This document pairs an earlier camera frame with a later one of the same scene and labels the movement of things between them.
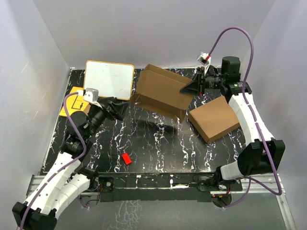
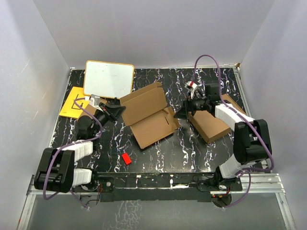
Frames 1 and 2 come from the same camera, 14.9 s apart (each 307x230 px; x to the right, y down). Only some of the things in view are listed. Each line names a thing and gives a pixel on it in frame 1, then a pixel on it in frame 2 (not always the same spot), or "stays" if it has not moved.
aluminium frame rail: (258, 184) stays
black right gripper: (193, 86) → (181, 113)
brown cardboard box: (158, 90) → (146, 111)
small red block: (126, 158) stays
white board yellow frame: (112, 80) stays
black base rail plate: (160, 186) stays
